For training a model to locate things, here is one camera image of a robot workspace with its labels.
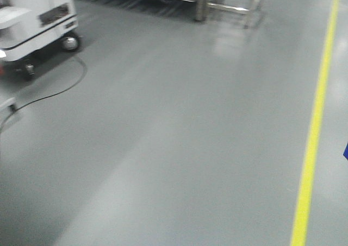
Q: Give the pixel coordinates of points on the blue plastic block part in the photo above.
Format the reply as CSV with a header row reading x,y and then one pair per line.
x,y
345,153

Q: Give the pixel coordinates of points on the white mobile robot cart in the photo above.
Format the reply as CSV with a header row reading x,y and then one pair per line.
x,y
28,26

